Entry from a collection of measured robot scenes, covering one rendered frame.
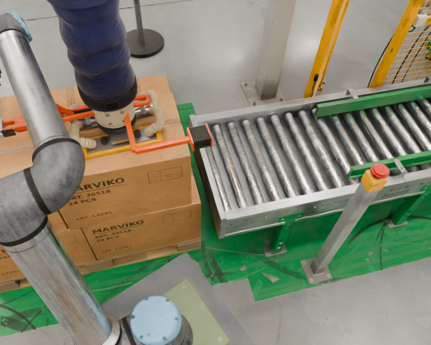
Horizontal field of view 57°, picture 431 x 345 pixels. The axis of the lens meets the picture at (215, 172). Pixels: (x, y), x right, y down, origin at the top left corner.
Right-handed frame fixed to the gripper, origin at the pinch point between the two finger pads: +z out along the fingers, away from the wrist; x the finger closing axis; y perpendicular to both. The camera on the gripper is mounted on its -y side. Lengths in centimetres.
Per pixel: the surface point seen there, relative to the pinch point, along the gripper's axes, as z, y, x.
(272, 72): 93, 159, 91
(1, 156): 27.4, -6.3, -3.3
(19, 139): 27.4, 0.6, 4.5
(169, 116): 28, 65, 3
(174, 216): 76, 60, -22
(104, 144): 24.1, 35.5, -9.5
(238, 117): 64, 109, 27
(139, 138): 25, 50, -10
